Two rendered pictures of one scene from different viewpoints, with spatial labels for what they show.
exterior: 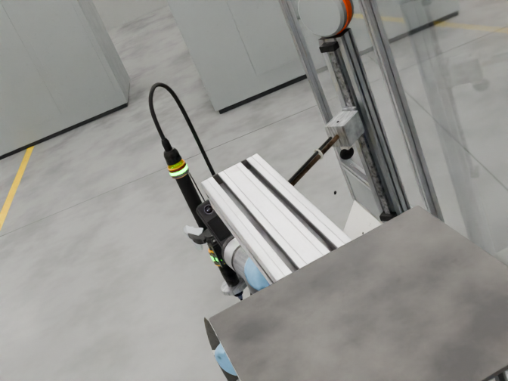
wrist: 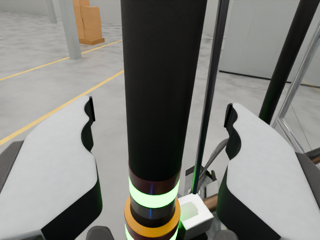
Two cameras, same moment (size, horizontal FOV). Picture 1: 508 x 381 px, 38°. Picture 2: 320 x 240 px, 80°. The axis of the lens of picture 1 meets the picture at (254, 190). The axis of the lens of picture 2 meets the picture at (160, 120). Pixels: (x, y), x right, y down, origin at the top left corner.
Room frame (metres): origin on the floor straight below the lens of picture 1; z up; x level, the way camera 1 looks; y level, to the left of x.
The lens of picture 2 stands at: (1.51, 0.12, 1.71)
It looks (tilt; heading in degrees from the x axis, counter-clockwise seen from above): 33 degrees down; 15
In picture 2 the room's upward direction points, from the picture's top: 4 degrees clockwise
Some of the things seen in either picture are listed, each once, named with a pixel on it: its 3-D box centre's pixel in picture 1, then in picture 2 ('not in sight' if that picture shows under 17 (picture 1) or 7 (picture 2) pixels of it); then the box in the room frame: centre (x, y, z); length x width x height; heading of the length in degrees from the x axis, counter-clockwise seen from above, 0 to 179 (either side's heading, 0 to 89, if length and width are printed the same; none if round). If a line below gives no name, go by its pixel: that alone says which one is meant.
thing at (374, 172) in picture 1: (360, 136); not in sight; (2.04, -0.36, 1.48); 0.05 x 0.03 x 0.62; 42
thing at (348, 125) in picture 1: (345, 127); not in sight; (2.01, -0.33, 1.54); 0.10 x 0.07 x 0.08; 132
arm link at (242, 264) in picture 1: (258, 268); not in sight; (1.32, 0.06, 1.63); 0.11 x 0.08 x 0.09; 17
